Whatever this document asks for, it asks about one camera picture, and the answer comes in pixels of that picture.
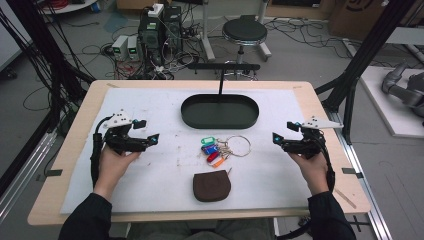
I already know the right hand-held gripper cable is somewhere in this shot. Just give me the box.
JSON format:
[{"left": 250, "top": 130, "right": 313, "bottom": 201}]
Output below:
[{"left": 318, "top": 131, "right": 336, "bottom": 193}]

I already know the white table leg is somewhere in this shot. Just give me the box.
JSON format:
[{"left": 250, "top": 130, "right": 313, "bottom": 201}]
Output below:
[
  {"left": 255, "top": 0, "right": 273, "bottom": 63},
  {"left": 199, "top": 0, "right": 217, "bottom": 62}
]

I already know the person's left hand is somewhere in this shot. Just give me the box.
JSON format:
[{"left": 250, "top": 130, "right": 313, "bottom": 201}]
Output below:
[{"left": 93, "top": 145, "right": 142, "bottom": 202}]

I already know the cardboard box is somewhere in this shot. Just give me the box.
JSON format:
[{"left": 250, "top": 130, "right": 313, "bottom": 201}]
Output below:
[{"left": 327, "top": 0, "right": 389, "bottom": 42}]

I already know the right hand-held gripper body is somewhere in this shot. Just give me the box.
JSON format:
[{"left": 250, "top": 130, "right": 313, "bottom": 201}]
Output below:
[{"left": 282, "top": 115, "right": 345, "bottom": 160}]

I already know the person's right hand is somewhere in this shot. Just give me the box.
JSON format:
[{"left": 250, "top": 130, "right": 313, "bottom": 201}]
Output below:
[{"left": 287, "top": 150, "right": 330, "bottom": 197}]

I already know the black frame post with cables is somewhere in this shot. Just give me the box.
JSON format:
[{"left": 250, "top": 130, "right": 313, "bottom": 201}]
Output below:
[{"left": 0, "top": 0, "right": 96, "bottom": 134}]

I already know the white power strip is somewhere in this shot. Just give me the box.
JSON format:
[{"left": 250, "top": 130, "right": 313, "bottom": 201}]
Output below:
[{"left": 147, "top": 2, "right": 165, "bottom": 18}]

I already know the hand-held gripper cable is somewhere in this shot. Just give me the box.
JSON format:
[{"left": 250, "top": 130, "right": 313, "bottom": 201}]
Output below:
[
  {"left": 90, "top": 115, "right": 114, "bottom": 188},
  {"left": 318, "top": 131, "right": 336, "bottom": 193}
]

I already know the black computer tower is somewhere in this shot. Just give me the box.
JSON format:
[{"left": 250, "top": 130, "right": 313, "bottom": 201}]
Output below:
[
  {"left": 137, "top": 6, "right": 166, "bottom": 67},
  {"left": 162, "top": 5, "right": 184, "bottom": 53}
]

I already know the grey bench power supply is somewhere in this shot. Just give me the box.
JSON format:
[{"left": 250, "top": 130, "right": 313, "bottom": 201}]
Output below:
[
  {"left": 111, "top": 34, "right": 130, "bottom": 61},
  {"left": 126, "top": 35, "right": 141, "bottom": 62}
]

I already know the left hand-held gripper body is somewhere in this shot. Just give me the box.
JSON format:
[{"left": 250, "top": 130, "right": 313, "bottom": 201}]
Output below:
[{"left": 103, "top": 110, "right": 150, "bottom": 155}]

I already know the key ring with coloured tags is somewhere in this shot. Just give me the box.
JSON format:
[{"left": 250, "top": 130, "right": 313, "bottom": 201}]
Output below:
[{"left": 200, "top": 134, "right": 253, "bottom": 169}]

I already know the left hand-held gripper cable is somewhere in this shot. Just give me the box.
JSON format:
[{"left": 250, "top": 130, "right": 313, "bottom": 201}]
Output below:
[{"left": 90, "top": 115, "right": 114, "bottom": 188}]

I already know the black tray with hanger bar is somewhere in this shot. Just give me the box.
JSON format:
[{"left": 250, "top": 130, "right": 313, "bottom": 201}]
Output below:
[{"left": 180, "top": 62, "right": 261, "bottom": 131}]

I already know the aluminium rail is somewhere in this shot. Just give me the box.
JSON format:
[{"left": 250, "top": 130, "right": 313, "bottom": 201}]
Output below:
[
  {"left": 0, "top": 128, "right": 58, "bottom": 222},
  {"left": 327, "top": 109, "right": 394, "bottom": 240}
]

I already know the black round stool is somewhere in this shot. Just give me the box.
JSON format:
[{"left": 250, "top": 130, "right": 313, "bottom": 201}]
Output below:
[{"left": 221, "top": 14, "right": 273, "bottom": 65}]

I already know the white base board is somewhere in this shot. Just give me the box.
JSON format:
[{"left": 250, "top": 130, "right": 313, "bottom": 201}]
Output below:
[{"left": 359, "top": 65, "right": 424, "bottom": 140}]

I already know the brown zip pouch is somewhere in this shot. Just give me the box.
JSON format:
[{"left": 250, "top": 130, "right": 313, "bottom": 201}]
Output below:
[{"left": 192, "top": 167, "right": 234, "bottom": 203}]

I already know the white felt mat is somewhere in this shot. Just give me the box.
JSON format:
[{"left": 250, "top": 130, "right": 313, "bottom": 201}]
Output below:
[{"left": 59, "top": 86, "right": 313, "bottom": 215}]

